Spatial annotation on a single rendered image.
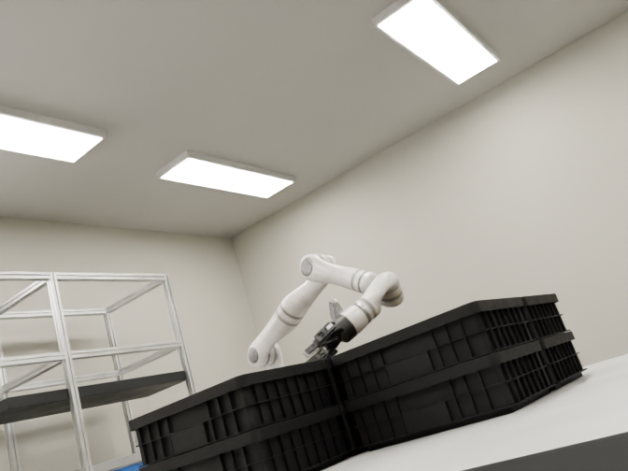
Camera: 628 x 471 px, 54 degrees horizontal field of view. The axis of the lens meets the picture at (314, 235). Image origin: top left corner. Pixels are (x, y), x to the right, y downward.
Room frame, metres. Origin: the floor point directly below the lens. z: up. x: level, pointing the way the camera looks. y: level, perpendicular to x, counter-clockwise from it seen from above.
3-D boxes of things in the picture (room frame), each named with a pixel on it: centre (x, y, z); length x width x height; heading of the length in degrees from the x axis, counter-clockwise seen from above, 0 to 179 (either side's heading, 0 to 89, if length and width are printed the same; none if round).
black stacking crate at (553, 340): (1.75, -0.36, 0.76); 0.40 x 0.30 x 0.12; 56
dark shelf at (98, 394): (3.56, 1.54, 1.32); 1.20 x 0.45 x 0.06; 148
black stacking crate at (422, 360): (1.50, -0.19, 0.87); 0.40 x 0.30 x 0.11; 56
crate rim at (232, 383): (1.48, 0.31, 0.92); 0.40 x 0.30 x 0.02; 56
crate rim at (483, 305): (1.50, -0.19, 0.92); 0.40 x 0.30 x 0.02; 56
